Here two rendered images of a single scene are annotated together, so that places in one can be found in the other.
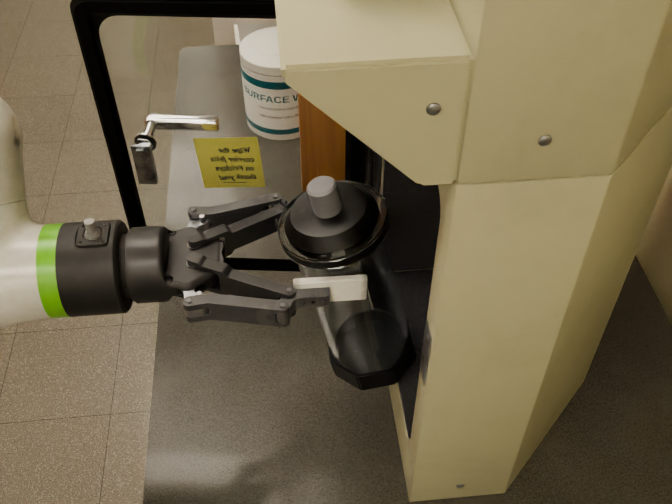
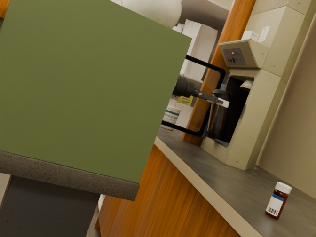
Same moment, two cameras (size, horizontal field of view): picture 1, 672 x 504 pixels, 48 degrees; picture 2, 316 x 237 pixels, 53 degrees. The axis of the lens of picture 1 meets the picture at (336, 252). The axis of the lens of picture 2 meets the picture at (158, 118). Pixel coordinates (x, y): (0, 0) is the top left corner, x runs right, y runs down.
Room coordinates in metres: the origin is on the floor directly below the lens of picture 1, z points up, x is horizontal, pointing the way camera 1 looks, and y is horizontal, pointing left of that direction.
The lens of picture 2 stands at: (-1.00, 0.55, 1.15)
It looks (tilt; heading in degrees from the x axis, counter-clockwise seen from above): 4 degrees down; 350
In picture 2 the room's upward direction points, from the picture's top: 20 degrees clockwise
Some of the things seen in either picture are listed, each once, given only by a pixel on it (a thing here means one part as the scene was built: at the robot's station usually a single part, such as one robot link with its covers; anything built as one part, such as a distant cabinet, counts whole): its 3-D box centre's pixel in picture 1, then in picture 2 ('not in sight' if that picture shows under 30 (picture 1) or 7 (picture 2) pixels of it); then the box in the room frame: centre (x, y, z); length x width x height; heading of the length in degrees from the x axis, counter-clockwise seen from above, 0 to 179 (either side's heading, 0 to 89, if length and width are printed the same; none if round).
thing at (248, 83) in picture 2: not in sight; (257, 87); (0.54, -0.17, 1.34); 0.18 x 0.18 x 0.05
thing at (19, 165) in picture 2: not in sight; (62, 154); (-0.19, 0.60, 0.92); 0.32 x 0.32 x 0.04; 12
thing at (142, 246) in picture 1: (177, 262); (192, 91); (0.51, 0.16, 1.21); 0.09 x 0.08 x 0.07; 96
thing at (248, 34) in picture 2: not in sight; (249, 38); (0.50, -0.01, 1.54); 0.05 x 0.05 x 0.06; 24
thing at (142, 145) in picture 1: (145, 162); not in sight; (0.70, 0.23, 1.18); 0.02 x 0.02 x 0.06; 88
